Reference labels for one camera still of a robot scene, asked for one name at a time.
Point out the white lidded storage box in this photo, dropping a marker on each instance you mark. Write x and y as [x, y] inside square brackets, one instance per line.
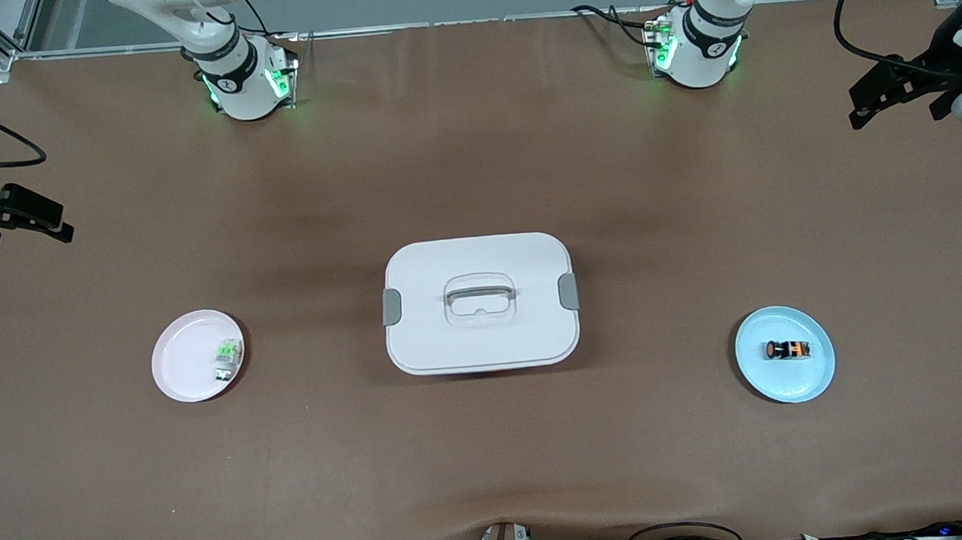
[485, 336]

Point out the light blue round plate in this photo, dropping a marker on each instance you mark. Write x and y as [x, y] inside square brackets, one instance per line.
[788, 381]

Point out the brown table mat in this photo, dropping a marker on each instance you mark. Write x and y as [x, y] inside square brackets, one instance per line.
[492, 453]

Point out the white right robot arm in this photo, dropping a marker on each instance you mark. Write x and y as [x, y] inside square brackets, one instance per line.
[240, 93]

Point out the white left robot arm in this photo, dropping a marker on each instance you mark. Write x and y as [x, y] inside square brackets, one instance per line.
[706, 56]

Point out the aluminium table edge rail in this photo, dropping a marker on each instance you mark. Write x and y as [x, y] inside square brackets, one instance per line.
[474, 22]

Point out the green clear push-button switch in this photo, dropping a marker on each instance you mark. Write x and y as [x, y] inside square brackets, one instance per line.
[227, 352]

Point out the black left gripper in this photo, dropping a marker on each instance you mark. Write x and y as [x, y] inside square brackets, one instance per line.
[925, 71]

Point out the pink round plate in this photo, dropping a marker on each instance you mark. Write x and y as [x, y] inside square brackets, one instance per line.
[182, 363]

